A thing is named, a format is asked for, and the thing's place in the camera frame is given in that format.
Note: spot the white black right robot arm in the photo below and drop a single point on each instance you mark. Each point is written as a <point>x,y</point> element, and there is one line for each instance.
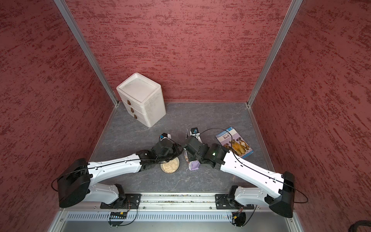
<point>277,191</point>

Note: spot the green patterned breakfast bowl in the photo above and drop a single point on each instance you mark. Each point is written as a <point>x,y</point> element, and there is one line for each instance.
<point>170,166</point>

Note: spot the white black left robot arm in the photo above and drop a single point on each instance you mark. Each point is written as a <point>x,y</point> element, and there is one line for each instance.
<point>82,180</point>

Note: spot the aluminium corner post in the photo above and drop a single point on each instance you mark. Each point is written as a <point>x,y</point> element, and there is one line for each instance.
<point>68,17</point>
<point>286,24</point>

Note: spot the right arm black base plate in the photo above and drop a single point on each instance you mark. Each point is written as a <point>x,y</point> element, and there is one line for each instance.
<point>223,203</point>

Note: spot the white three-drawer storage box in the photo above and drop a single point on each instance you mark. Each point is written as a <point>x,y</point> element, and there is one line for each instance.
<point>143,99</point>

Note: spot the right aluminium corner post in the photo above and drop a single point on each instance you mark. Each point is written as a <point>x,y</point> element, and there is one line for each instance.
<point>286,24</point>

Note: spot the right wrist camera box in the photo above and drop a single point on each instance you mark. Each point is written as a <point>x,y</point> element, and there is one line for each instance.
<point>195,132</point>

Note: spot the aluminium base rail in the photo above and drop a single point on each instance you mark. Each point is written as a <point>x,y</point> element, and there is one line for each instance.
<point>175,212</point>

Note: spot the purple oats bag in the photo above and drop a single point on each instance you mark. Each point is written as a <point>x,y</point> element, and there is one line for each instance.
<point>193,163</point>

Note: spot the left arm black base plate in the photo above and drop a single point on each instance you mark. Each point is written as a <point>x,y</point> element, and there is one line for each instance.
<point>130,201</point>

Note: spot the Why Do Dogs Bark book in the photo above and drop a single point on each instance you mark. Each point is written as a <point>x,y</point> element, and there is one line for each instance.
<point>231,140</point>

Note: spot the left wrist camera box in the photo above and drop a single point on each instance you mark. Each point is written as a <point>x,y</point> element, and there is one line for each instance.
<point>164,136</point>

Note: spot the left aluminium corner post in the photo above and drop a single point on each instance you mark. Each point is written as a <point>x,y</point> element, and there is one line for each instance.
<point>68,17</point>

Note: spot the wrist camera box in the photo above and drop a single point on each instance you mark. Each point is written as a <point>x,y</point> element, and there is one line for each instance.
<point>195,132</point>
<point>164,136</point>

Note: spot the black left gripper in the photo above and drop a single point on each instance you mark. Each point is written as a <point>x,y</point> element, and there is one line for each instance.
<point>177,151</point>

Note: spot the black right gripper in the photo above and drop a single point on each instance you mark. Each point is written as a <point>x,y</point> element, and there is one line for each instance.
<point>191,156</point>

